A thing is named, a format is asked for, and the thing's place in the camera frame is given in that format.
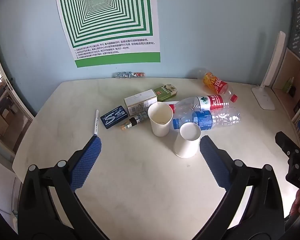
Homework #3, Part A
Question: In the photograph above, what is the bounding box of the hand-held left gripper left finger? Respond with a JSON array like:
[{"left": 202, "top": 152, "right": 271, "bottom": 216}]
[{"left": 19, "top": 135, "right": 108, "bottom": 240}]

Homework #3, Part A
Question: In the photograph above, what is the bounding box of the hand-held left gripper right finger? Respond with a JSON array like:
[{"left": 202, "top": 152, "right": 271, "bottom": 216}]
[{"left": 190, "top": 135, "right": 285, "bottom": 240}]

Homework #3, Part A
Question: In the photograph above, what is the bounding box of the white paper cup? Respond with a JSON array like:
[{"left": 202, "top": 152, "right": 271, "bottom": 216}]
[
  {"left": 173, "top": 122, "right": 202, "bottom": 158},
  {"left": 147, "top": 102, "right": 174, "bottom": 137}
]

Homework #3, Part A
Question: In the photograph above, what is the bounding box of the blue label plastic bottle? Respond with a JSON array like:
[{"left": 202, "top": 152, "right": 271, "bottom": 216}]
[{"left": 172, "top": 107, "right": 241, "bottom": 131}]

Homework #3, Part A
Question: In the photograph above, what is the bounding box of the dark blue gum tin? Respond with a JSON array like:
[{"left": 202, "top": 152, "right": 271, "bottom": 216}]
[{"left": 100, "top": 105, "right": 129, "bottom": 130}]

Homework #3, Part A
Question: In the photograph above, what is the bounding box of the red label plastic bottle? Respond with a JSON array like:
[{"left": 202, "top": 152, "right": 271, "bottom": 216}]
[{"left": 168, "top": 94, "right": 238, "bottom": 119}]

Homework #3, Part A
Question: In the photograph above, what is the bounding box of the small vial with black cap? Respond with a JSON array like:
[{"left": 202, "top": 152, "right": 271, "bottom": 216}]
[{"left": 119, "top": 112, "right": 148, "bottom": 131}]

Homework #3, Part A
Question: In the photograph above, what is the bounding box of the orange label plastic bottle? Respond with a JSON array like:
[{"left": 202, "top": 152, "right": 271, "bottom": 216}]
[{"left": 197, "top": 69, "right": 234, "bottom": 97}]

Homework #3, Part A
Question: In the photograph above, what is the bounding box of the white carton box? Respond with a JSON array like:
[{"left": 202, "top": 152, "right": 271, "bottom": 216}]
[{"left": 124, "top": 89, "right": 158, "bottom": 117}]

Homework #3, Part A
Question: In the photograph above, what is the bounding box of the green tin box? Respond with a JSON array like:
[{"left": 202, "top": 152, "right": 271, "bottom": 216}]
[{"left": 153, "top": 84, "right": 178, "bottom": 102}]

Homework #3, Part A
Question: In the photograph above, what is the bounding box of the person's right hand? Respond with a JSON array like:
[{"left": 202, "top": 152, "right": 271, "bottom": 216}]
[{"left": 289, "top": 188, "right": 300, "bottom": 217}]

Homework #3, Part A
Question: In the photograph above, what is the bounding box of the small green bottle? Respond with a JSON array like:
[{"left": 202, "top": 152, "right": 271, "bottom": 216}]
[{"left": 282, "top": 77, "right": 295, "bottom": 93}]

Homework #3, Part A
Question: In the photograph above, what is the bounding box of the white desk lamp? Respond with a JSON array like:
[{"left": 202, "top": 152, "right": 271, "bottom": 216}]
[{"left": 251, "top": 31, "right": 287, "bottom": 110}]

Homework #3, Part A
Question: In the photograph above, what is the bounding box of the wooden shelf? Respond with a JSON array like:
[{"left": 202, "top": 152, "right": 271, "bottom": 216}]
[{"left": 271, "top": 47, "right": 300, "bottom": 153}]

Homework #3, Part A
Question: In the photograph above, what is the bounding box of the white cabinet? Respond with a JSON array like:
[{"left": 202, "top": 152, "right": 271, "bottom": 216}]
[{"left": 0, "top": 155, "right": 23, "bottom": 217}]

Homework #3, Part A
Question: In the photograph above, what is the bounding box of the clear tube with colourful label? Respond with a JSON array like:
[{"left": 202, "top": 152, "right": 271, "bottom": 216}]
[{"left": 114, "top": 71, "right": 146, "bottom": 78}]

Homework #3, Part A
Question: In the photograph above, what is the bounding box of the green striped wall poster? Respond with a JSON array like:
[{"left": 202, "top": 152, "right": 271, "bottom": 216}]
[{"left": 54, "top": 0, "right": 161, "bottom": 68}]

